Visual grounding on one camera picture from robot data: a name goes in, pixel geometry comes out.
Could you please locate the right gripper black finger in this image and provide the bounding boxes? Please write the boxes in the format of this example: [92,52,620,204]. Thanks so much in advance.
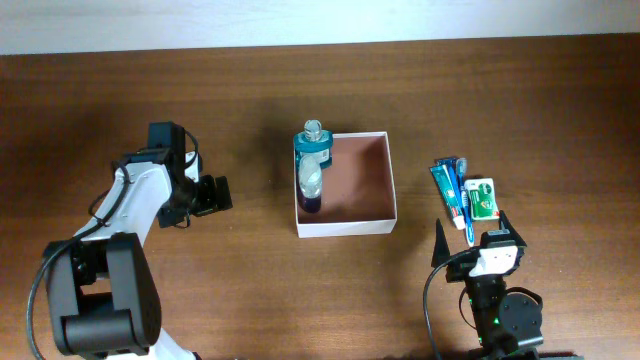
[499,210,522,240]
[431,219,451,268]

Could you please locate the green Dettol soap packet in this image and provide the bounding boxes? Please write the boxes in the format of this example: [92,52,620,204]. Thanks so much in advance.
[464,178,499,221]

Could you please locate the clear purple liquid bottle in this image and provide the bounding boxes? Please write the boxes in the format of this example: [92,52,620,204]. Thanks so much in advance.
[297,155,322,213]

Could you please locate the teal mouthwash bottle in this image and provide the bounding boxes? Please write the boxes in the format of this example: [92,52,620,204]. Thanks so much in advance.
[293,119,334,169]

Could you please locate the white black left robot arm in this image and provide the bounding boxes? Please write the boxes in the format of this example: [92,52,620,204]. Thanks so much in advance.
[26,122,232,359]

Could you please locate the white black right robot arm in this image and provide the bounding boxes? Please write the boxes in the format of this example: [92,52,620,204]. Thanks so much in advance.
[423,211,544,359]

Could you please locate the blue white toothbrush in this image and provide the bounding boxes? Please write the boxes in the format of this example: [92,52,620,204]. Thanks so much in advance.
[455,158,475,247]

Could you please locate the green toothpaste tube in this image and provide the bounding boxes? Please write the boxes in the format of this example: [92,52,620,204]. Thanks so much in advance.
[430,165,466,230]

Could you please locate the pink open cardboard box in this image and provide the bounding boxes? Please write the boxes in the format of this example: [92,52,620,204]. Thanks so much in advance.
[294,131,398,238]

